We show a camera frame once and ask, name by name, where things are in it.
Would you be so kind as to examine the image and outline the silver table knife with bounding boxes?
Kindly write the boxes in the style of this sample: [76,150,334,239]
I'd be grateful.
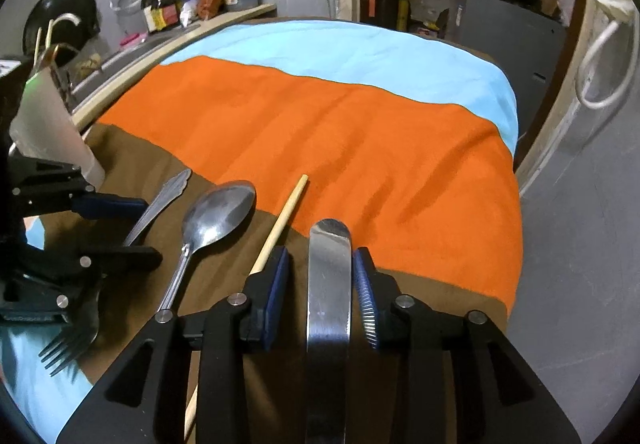
[306,219,352,443]

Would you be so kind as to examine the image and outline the silver fork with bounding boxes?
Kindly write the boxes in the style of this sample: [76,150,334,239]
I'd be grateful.
[38,169,192,377]

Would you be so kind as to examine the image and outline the silver spoon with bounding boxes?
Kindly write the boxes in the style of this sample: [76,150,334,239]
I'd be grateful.
[154,180,256,324]

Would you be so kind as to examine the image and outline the wooden chopstick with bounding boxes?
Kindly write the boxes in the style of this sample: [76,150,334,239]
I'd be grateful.
[32,27,42,68]
[183,174,308,441]

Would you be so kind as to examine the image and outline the white plastic utensil holder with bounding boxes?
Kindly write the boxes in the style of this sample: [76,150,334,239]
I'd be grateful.
[9,67,105,190]

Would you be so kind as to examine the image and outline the striped blue orange brown cloth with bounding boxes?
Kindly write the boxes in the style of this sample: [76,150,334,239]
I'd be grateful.
[1,20,523,443]

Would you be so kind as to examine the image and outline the black wok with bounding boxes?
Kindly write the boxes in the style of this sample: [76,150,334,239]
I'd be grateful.
[22,0,100,66]

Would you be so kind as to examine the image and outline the curved sink faucet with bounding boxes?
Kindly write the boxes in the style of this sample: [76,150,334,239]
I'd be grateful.
[44,12,83,55]

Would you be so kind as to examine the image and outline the dark soy sauce bottle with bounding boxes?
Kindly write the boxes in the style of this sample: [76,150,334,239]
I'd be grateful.
[151,0,180,31]

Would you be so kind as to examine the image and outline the dark grey cabinet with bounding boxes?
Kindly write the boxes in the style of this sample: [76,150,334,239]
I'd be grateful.
[454,0,566,135]

